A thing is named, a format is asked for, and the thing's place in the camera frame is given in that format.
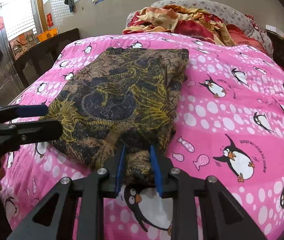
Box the dark floral batik garment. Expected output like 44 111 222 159
46 48 189 183

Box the dark wooden footboard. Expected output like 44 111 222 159
14 28 81 88

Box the orange plastic basin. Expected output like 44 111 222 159
37 28 59 42

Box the pink penguin print blanket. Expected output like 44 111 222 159
0 33 284 239

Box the grey floral pillow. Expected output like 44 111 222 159
125 0 273 56

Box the red yellow floral quilt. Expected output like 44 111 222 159
122 5 236 47

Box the red paper wall sign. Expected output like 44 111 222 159
46 13 54 27

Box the dark cloth hanging on wall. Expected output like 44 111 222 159
64 0 75 13

